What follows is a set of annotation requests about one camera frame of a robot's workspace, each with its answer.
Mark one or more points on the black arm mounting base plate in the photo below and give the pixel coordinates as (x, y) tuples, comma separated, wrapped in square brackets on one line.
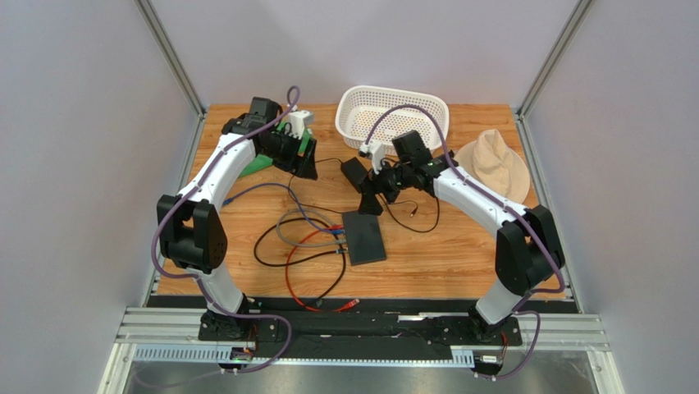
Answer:
[(373, 329)]

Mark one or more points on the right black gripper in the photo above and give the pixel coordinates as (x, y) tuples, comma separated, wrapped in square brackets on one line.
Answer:
[(377, 182)]

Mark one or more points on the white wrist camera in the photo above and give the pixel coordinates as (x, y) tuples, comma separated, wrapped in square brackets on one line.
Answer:
[(299, 121), (375, 152)]

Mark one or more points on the beige bucket hat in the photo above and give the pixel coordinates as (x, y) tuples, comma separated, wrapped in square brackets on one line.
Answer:
[(498, 167)]

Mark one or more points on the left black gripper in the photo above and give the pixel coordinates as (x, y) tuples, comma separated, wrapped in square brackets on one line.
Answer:
[(306, 167)]

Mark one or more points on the aluminium frame rail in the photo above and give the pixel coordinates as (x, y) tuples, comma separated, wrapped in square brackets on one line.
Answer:
[(171, 335)]

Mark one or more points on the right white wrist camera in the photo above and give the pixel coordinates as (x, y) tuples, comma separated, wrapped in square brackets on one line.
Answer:
[(375, 152)]

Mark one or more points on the black network switch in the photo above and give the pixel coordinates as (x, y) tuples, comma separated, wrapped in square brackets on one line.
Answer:
[(363, 238)]

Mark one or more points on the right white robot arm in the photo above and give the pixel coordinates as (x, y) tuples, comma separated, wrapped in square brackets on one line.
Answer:
[(528, 251)]

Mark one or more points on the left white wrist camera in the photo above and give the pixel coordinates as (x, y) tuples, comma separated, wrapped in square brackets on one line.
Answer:
[(299, 121)]

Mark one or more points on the black power adapter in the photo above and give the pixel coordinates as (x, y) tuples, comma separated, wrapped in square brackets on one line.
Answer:
[(356, 174)]

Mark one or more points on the white perforated plastic basket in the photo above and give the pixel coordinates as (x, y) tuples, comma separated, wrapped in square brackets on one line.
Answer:
[(385, 113)]

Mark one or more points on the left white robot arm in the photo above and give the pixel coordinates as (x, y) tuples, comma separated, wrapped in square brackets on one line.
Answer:
[(190, 232)]

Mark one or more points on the green folded towel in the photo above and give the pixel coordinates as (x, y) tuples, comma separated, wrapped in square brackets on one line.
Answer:
[(261, 161)]

